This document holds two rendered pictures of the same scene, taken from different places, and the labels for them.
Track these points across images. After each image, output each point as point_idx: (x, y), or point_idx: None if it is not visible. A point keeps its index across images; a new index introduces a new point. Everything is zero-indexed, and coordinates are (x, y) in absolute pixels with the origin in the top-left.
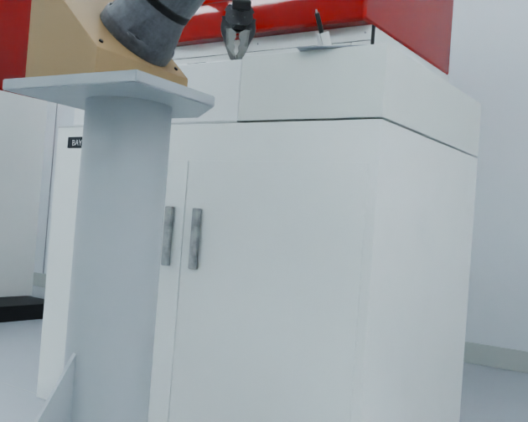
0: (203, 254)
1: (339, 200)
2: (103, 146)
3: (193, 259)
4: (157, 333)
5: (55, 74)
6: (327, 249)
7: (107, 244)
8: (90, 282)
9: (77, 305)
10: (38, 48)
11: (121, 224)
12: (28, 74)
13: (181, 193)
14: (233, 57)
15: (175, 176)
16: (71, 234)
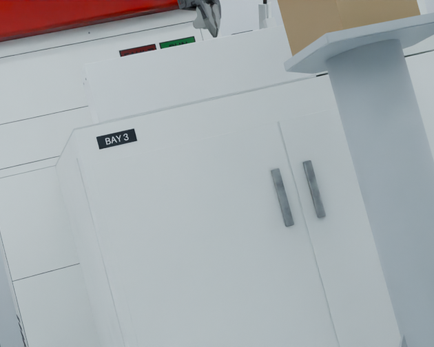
0: (325, 200)
1: (430, 116)
2: (400, 82)
3: (322, 207)
4: (301, 294)
5: (379, 22)
6: None
7: (430, 163)
8: (431, 198)
9: (426, 222)
10: (349, 2)
11: (428, 144)
12: (346, 26)
13: (280, 153)
14: (215, 30)
15: (268, 140)
16: (145, 243)
